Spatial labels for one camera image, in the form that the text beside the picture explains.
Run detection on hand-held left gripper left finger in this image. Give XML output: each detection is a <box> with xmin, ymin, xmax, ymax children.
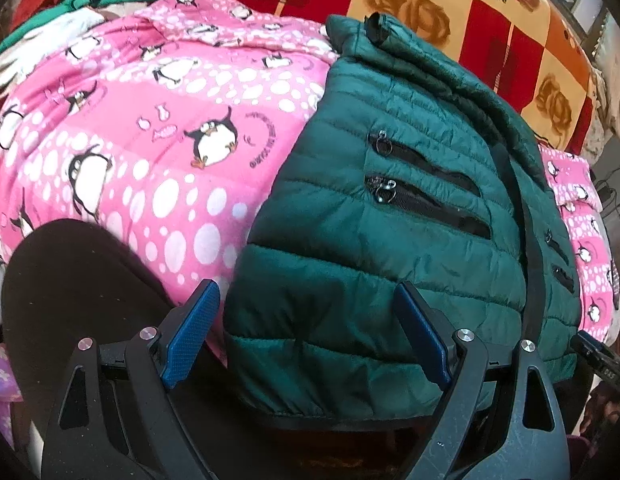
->
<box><xmin>41</xmin><ymin>279</ymin><xmax>221</xmax><ymax>480</ymax></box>

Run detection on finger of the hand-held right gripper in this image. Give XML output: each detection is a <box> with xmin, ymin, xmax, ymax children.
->
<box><xmin>571</xmin><ymin>330</ymin><xmax>612</xmax><ymax>363</ymax></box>

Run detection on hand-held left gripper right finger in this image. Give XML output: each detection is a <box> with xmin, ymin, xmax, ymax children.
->
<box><xmin>393</xmin><ymin>281</ymin><xmax>572</xmax><ymax>480</ymax></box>

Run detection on dark green puffer jacket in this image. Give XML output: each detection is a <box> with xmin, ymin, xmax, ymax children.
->
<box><xmin>224</xmin><ymin>12</ymin><xmax>581</xmax><ymax>418</ymax></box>

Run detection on pink penguin print blanket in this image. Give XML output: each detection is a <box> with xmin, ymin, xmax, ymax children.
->
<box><xmin>0</xmin><ymin>0</ymin><xmax>620</xmax><ymax>361</ymax></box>

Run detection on red orange rose checkered blanket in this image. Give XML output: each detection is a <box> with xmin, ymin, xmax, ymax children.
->
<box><xmin>180</xmin><ymin>0</ymin><xmax>598</xmax><ymax>153</ymax></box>

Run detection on black cables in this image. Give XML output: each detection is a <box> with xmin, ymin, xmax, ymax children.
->
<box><xmin>590</xmin><ymin>160</ymin><xmax>620</xmax><ymax>226</ymax></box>

